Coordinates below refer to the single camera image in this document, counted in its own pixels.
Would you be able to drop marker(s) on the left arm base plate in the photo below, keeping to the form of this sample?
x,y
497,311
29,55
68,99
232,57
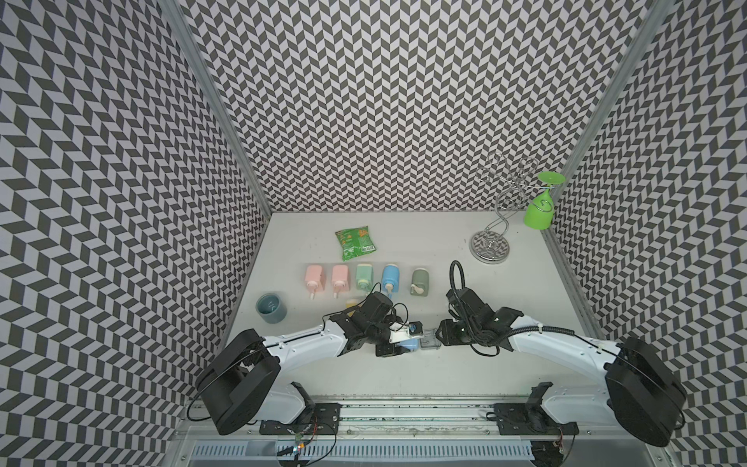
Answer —
x,y
322,419

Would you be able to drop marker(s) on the light blue pencil sharpener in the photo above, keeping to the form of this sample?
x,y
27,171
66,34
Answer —
x,y
410,345

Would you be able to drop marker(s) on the grey transparent tray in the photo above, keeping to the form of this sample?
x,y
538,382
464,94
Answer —
x,y
429,341

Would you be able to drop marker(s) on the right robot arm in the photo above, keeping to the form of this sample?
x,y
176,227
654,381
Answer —
x,y
623,383

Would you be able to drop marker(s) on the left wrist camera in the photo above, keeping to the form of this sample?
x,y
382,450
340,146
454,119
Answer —
x,y
402,332

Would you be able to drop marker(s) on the green snack bag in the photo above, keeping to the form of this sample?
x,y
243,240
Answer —
x,y
355,243

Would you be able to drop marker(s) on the metal wire glass rack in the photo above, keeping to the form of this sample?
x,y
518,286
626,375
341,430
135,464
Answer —
x,y
489,245

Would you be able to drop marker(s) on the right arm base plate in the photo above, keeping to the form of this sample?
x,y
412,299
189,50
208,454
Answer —
x,y
520,419

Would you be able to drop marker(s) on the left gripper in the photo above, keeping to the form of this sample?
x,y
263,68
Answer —
x,y
389,349

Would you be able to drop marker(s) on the sage green pencil sharpener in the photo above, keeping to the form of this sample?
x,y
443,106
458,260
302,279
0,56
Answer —
x,y
419,285

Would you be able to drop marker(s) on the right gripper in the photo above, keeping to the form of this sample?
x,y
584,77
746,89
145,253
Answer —
x,y
448,337

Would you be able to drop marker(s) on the green plastic wine glass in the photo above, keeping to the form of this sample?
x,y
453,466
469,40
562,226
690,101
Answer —
x,y
540,211

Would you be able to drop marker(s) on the teal bowl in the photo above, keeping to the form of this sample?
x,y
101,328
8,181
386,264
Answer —
x,y
271,308

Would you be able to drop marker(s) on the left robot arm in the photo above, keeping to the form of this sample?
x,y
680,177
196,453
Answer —
x,y
240,385

